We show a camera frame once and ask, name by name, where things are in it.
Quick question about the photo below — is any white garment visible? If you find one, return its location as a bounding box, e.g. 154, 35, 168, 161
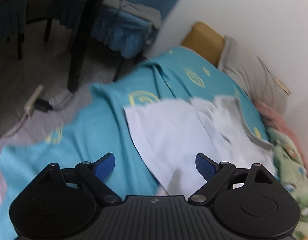
125, 96, 277, 197

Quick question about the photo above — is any blue folding chair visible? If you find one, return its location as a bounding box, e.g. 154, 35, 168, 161
91, 0, 178, 59

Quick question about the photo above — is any teal patterned bed sheet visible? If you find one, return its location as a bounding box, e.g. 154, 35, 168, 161
0, 47, 268, 239

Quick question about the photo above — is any green cartoon fleece blanket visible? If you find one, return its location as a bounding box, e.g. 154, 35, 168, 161
267, 128, 308, 239

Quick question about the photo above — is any white power strip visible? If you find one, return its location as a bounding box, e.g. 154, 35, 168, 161
24, 85, 44, 116

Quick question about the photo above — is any yellow pillow behind grey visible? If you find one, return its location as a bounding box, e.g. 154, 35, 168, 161
272, 75, 291, 95

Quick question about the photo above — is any mustard yellow headboard cushion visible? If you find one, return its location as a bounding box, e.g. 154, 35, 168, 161
181, 21, 225, 67

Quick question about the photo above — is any white desk with black frame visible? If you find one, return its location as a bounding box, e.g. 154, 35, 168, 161
67, 0, 103, 94

